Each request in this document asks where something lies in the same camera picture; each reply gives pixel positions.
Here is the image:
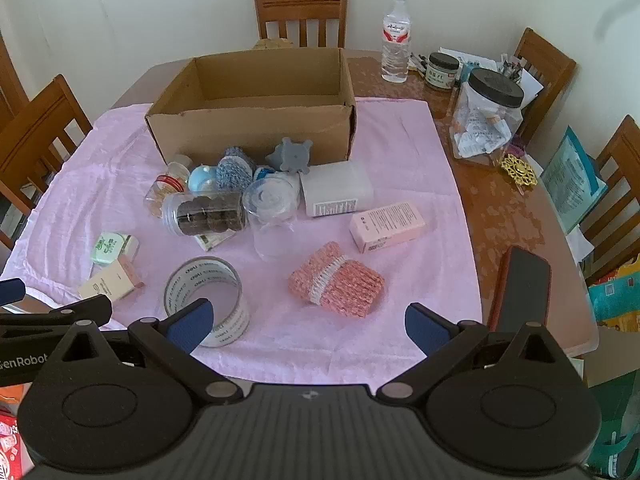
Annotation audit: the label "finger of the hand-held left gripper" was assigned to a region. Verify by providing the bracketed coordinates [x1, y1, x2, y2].
[0, 278, 27, 306]
[0, 294, 113, 333]

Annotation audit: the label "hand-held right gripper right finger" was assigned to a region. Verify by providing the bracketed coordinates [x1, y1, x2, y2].
[377, 304, 566, 406]

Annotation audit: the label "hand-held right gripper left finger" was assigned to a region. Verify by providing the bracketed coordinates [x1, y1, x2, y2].
[50, 299, 238, 407]

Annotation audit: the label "clear printed tape roll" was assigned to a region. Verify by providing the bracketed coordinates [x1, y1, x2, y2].
[164, 256, 251, 348]

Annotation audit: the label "beige and pink small box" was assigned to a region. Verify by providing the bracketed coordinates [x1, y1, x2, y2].
[77, 258, 145, 303]

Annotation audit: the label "pink knitted cloth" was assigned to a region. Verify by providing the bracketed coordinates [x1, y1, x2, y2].
[287, 241, 386, 320]

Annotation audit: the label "pink carton box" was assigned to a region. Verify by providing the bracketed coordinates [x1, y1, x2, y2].
[349, 201, 427, 254]

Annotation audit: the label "clear jar of dark cookies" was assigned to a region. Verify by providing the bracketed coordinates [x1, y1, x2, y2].
[161, 191, 249, 237]

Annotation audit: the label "clear glass jar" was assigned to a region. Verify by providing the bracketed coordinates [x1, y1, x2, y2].
[241, 176, 300, 262]

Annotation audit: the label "small jar with red label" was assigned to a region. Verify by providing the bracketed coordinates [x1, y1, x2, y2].
[145, 155, 193, 218]

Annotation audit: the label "blue and white ball toy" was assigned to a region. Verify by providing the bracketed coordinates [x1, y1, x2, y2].
[188, 164, 220, 195]

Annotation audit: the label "blue-grey knitted scrubber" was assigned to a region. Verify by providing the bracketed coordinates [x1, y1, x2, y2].
[216, 146, 257, 192]

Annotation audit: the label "brown cardboard box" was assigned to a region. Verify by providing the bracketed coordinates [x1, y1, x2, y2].
[145, 47, 357, 166]

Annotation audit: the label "red snack packet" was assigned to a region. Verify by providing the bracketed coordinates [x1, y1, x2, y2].
[0, 387, 31, 480]

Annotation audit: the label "smartphone in red case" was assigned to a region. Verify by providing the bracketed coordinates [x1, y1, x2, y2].
[487, 245, 552, 333]

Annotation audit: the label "pink table cloth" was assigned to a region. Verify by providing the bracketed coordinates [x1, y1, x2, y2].
[0, 97, 483, 393]

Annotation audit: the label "wooden chair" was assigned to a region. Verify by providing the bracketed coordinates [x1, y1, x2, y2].
[512, 27, 577, 146]
[253, 0, 349, 50]
[0, 74, 94, 251]
[0, 35, 31, 131]
[580, 115, 640, 281]

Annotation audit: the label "gold ornate trivet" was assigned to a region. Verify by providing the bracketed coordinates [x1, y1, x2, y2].
[500, 154, 540, 187]

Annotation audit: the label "brown cardboard carton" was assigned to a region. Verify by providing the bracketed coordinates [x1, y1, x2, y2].
[582, 327, 640, 388]

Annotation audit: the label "teal shopping bag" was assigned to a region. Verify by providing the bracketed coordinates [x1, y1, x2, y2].
[587, 255, 640, 333]

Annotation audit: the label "teal booklet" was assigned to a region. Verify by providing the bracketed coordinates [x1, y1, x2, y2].
[540, 125, 609, 233]

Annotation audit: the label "large clear jar black lid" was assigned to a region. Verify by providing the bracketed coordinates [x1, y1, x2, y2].
[449, 67, 525, 162]

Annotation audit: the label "green plastic stool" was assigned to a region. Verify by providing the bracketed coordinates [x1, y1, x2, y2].
[587, 370, 640, 478]

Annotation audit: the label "small dark-lid jar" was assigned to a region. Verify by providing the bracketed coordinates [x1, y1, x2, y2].
[425, 52, 461, 92]

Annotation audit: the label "pens in holder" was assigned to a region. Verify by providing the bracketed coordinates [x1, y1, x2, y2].
[500, 52, 523, 81]

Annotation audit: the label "clear water bottle red label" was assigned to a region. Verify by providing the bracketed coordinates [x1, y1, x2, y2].
[381, 0, 412, 83]

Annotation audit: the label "beige paper bundle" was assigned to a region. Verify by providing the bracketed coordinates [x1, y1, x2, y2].
[251, 36, 296, 51]

